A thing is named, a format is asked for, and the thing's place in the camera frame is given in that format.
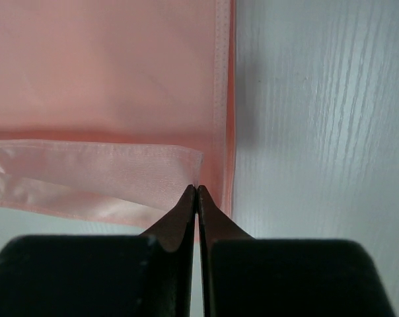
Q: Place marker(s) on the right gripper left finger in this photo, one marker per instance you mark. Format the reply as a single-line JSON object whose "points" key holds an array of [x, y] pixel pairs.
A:
{"points": [[165, 272]]}

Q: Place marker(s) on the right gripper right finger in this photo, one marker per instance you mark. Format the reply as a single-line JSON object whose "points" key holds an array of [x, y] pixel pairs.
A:
{"points": [[226, 261]]}

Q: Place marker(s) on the pink satin napkin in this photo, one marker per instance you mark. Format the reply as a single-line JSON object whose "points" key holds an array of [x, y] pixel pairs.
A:
{"points": [[110, 109]]}

